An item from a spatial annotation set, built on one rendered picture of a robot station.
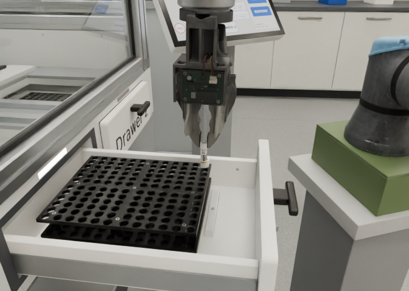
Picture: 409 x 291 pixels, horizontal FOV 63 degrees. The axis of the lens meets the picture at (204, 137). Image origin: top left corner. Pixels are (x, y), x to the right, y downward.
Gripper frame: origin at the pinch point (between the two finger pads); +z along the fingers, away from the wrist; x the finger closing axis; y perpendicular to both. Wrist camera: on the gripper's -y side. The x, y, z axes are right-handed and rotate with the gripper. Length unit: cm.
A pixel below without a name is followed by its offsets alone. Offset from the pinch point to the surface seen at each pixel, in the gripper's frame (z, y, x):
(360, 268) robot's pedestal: 37, -12, 36
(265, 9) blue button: -10, -103, 12
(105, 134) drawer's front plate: 6.1, -9.6, -21.6
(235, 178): 10.1, -4.0, 5.5
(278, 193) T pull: 4.4, 7.4, 12.1
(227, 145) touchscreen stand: 53, -96, 0
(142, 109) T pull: 5.2, -21.5, -17.5
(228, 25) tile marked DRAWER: -5, -87, -2
